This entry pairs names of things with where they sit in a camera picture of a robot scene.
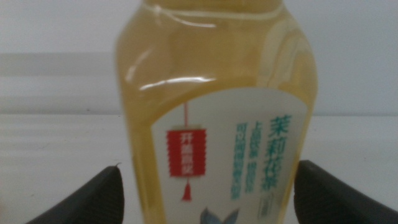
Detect yellow tea bottle white cap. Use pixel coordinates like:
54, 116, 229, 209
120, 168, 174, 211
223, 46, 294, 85
114, 0, 318, 224

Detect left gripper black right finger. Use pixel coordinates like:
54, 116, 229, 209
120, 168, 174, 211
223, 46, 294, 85
293, 160, 398, 224

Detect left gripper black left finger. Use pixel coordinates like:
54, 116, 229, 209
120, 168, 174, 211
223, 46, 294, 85
24, 164, 125, 224

